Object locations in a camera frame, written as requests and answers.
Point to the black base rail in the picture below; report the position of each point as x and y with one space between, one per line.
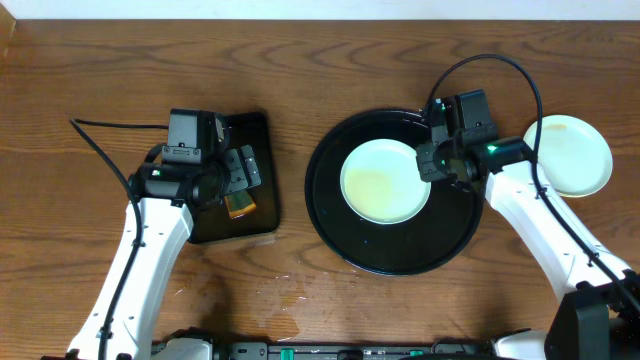
263 351

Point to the black rectangular tray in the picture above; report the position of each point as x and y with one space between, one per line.
260 215

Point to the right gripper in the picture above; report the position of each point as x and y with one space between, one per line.
428 172

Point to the orange green scrub sponge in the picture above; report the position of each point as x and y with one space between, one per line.
239 204

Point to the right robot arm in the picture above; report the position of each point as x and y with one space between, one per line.
598 292

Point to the light blue plate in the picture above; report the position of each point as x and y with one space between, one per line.
576 159
380 182

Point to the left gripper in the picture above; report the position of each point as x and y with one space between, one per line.
241 169

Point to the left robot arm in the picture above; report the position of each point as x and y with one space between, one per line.
162 215

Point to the black round tray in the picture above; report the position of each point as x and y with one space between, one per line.
439 231

